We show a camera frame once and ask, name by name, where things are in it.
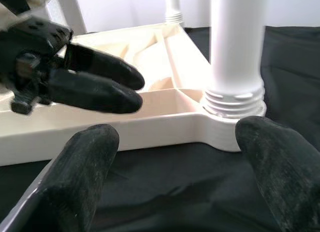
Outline white plastic table leg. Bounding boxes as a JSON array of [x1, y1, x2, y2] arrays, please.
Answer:
[[163, 0, 185, 24], [59, 0, 88, 35], [203, 0, 266, 118]]

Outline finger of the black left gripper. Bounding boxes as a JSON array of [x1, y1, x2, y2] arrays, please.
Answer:
[[64, 43, 146, 91], [47, 68, 144, 115]]

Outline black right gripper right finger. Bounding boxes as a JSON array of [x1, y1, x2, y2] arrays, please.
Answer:
[[236, 116, 320, 232]]

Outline white plastic table top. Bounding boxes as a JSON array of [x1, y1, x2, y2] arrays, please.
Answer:
[[0, 21, 267, 167]]

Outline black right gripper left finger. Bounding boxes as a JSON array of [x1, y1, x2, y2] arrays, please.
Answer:
[[4, 124, 120, 232]]

